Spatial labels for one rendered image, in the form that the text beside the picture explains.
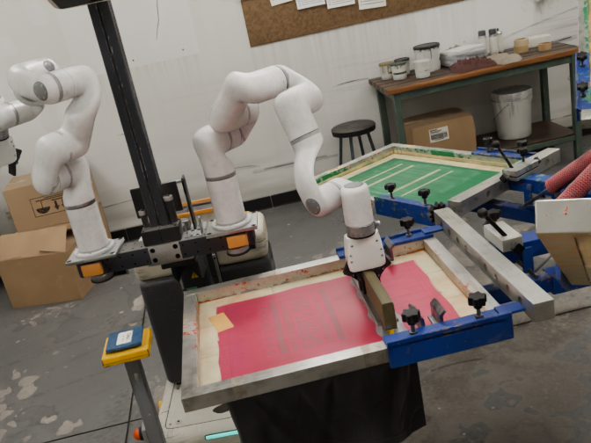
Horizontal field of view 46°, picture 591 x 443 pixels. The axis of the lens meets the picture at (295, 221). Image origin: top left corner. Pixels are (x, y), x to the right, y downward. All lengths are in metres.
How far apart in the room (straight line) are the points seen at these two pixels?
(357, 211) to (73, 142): 0.83
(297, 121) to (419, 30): 4.02
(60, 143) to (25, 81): 0.19
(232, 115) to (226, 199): 0.28
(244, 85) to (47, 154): 0.59
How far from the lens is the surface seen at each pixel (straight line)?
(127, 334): 2.03
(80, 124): 2.03
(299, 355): 1.73
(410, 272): 2.04
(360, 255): 1.81
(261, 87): 1.83
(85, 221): 2.18
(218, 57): 5.48
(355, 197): 1.74
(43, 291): 5.06
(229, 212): 2.10
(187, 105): 5.52
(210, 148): 2.04
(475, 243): 1.96
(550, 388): 3.16
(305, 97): 1.80
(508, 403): 3.08
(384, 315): 1.69
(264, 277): 2.09
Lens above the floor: 1.85
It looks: 20 degrees down
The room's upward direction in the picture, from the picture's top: 12 degrees counter-clockwise
